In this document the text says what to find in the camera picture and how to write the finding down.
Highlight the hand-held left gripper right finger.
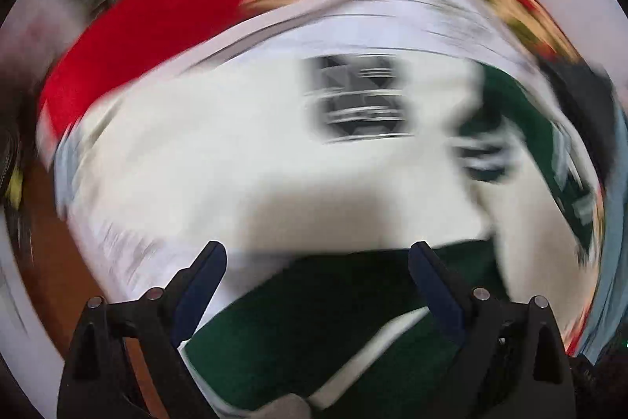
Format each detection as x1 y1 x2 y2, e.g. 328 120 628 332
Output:
409 240 578 419

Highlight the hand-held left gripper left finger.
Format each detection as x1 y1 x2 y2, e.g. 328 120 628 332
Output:
56 240 228 419

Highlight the green and white sweatshirt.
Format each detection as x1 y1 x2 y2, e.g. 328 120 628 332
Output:
54 0 606 419

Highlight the red floral blanket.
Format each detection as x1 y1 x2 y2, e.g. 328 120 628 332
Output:
37 0 590 174

